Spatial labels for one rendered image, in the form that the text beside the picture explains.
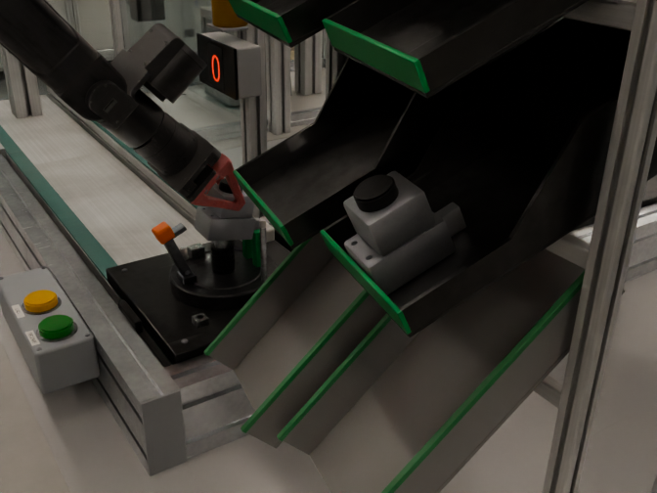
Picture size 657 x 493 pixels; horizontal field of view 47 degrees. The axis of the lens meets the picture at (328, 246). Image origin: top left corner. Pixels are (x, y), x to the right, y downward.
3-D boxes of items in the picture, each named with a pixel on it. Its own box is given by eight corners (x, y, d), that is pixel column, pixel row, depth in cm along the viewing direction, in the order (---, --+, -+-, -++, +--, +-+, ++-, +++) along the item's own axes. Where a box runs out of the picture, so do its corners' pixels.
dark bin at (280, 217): (292, 249, 60) (252, 177, 56) (243, 191, 71) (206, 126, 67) (570, 76, 64) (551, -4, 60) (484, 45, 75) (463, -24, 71)
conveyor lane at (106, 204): (184, 431, 89) (177, 362, 85) (15, 195, 152) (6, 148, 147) (376, 357, 103) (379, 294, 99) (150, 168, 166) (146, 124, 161)
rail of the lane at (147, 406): (150, 476, 83) (140, 397, 78) (-18, 201, 149) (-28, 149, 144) (196, 458, 85) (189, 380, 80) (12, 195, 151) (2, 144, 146)
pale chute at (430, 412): (373, 565, 57) (336, 549, 55) (309, 454, 68) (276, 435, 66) (627, 291, 55) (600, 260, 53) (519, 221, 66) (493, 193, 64)
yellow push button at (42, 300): (30, 322, 93) (27, 308, 92) (21, 307, 96) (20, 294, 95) (63, 313, 95) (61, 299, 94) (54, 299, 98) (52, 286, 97)
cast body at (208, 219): (207, 242, 93) (216, 188, 90) (193, 228, 96) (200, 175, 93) (266, 240, 97) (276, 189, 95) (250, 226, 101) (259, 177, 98)
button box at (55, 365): (42, 396, 88) (33, 352, 86) (2, 315, 104) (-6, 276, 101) (101, 377, 92) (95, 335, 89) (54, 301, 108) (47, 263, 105)
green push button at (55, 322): (45, 349, 88) (42, 336, 87) (36, 334, 91) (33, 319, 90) (79, 339, 90) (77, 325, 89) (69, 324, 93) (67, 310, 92)
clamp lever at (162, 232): (182, 280, 94) (155, 235, 90) (176, 273, 96) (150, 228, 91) (206, 264, 95) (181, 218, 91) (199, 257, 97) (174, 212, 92)
